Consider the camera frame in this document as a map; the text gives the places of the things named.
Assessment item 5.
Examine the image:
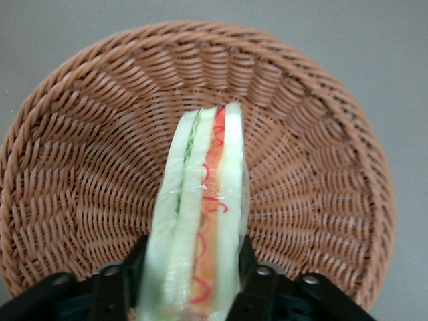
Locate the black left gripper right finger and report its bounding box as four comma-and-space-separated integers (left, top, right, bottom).
229, 235, 377, 321

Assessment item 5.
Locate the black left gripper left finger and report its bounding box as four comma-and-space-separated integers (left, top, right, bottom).
0, 234, 150, 321

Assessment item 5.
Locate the white bread sandwich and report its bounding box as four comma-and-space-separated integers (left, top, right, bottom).
136, 102, 251, 321

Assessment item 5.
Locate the large brown wicker basket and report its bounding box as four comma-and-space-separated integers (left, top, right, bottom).
0, 19, 397, 312

